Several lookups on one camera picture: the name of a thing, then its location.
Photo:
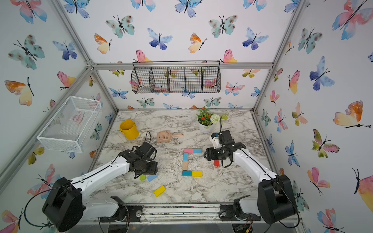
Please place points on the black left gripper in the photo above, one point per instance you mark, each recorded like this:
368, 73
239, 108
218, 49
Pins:
154, 169

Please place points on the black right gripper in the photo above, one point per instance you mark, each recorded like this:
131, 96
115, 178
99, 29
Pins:
211, 155

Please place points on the pale blue building block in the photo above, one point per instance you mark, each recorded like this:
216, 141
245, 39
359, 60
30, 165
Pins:
152, 177

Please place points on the small yellow building block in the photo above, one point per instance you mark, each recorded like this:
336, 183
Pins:
197, 173

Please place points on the light blue building block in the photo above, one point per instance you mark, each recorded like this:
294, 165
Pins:
185, 156

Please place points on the natural wood building block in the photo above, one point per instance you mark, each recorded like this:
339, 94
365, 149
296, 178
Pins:
185, 165

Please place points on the teal building block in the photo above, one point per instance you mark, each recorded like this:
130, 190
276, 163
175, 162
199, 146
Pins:
187, 173

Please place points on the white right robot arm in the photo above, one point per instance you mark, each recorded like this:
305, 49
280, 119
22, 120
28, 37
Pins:
275, 199

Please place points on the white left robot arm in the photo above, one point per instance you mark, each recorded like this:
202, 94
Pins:
67, 204

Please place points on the light green building block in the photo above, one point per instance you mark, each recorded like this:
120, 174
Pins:
142, 177

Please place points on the yellow long building block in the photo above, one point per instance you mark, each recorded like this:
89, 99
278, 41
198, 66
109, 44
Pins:
160, 191

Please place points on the white flower pot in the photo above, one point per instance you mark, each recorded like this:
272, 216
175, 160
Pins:
206, 129

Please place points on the beige plastic slotted scoop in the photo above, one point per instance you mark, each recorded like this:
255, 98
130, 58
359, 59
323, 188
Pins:
166, 136

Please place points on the yellow cup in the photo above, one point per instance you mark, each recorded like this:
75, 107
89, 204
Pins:
129, 129

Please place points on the artificial green flower plant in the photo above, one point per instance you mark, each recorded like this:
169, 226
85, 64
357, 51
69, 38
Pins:
206, 118

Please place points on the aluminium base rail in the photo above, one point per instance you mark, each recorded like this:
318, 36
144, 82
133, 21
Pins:
187, 213

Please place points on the white mesh wall basket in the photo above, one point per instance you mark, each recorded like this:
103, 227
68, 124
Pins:
70, 124

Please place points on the black wire wall basket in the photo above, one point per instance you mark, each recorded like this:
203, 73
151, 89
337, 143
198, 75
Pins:
161, 77

